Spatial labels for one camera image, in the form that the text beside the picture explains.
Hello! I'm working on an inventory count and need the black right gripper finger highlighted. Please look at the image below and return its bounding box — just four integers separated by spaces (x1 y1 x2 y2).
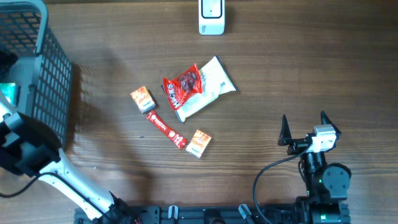
277 114 292 146
320 111 341 136

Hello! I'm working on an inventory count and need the orange small box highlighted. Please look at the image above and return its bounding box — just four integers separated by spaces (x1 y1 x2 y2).
130 86 155 113
185 129 211 158

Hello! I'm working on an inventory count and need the white cream snack bag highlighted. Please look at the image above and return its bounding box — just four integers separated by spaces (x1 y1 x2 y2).
175 55 238 123

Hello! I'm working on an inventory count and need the red stick sachet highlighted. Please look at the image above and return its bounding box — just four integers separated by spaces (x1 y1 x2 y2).
146 110 187 149

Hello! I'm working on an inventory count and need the red candy bag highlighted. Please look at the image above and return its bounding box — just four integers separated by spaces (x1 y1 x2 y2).
162 63 203 111

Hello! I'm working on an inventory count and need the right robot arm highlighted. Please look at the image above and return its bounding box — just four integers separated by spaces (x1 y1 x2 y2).
278 111 351 224

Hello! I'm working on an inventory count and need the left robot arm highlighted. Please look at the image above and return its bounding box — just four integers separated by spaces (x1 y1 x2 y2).
1 96 137 223

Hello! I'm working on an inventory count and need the white barcode scanner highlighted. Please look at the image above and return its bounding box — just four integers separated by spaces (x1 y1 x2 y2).
198 0 226 35

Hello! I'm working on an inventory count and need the grey plastic mesh basket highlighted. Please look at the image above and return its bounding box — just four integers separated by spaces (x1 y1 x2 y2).
1 1 73 143

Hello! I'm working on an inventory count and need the teal small box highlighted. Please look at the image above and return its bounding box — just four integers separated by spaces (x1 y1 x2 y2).
1 83 17 106

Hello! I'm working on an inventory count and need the black right camera cable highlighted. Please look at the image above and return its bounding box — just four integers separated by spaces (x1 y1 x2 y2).
252 143 312 224

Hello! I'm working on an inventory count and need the black camera cable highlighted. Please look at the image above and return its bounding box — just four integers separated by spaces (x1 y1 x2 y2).
0 172 109 223
252 143 312 224

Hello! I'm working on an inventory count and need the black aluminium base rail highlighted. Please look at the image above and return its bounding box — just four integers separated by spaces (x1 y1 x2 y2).
73 203 352 224

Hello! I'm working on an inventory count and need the black left camera cable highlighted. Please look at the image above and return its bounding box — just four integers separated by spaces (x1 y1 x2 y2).
0 172 109 223

